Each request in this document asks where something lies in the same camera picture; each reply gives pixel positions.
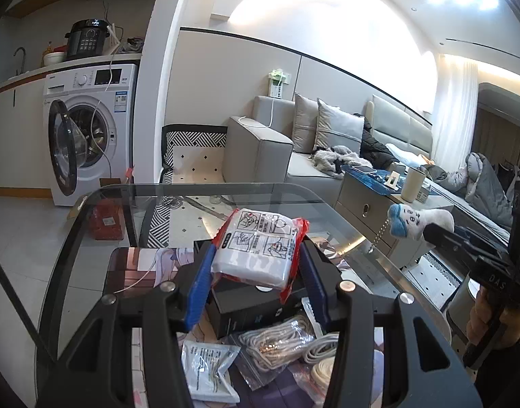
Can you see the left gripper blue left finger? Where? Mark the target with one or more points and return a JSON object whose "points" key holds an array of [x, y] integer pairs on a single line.
{"points": [[95, 369]]}

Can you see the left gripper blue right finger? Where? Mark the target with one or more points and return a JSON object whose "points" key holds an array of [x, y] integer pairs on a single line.
{"points": [[420, 368]]}

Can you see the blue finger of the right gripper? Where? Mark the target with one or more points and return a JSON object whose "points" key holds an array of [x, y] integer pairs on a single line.
{"points": [[451, 242]]}

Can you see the silver foil pouch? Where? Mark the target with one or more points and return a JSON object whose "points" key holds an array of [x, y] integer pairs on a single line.
{"points": [[206, 367]]}

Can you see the black storage box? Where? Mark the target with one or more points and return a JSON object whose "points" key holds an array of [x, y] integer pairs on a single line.
{"points": [[234, 307]]}

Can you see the red-edged white packet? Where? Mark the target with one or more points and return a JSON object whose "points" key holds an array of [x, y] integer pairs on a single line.
{"points": [[259, 248]]}

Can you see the person's right hand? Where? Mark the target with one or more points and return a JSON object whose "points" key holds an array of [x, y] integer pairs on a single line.
{"points": [[480, 316]]}

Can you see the anime printed desk mat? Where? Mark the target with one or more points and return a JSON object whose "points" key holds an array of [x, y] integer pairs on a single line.
{"points": [[134, 271]]}

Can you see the cream paper roll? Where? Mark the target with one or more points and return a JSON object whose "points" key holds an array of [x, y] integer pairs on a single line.
{"points": [[413, 183]]}

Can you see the beige drawer cabinet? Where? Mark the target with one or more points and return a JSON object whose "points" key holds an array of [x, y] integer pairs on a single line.
{"points": [[366, 210]]}

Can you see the black jacket on sofa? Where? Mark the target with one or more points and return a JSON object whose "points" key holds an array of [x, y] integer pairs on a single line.
{"points": [[374, 151]]}

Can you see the red box on floor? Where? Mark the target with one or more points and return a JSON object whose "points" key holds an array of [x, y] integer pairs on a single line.
{"points": [[105, 222]]}

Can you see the grey fuzzy blanket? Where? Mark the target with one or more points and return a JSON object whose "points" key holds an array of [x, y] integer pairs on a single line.
{"points": [[331, 160]]}

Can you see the grey cushion right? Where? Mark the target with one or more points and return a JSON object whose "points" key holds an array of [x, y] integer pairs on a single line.
{"points": [[337, 128]]}

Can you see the grey cushion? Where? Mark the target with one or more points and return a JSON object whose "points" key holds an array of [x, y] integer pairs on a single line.
{"points": [[304, 124], [337, 128]]}

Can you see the black patterned chair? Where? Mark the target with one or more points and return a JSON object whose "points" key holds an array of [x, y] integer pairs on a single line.
{"points": [[191, 154]]}

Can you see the grey cushion left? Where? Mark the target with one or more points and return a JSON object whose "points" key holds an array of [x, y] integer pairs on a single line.
{"points": [[304, 124]]}

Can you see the beige sofa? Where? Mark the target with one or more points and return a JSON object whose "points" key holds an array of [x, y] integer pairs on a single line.
{"points": [[260, 149]]}

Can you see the white washing machine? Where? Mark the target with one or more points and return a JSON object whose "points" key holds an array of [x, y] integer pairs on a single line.
{"points": [[88, 121]]}

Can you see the white bowl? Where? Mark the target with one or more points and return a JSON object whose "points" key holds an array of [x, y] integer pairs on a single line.
{"points": [[53, 58]]}

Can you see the black pressure cooker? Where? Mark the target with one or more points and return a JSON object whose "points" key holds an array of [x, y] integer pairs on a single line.
{"points": [[86, 38]]}

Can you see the white wall phone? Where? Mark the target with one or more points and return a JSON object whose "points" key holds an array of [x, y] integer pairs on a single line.
{"points": [[277, 80]]}

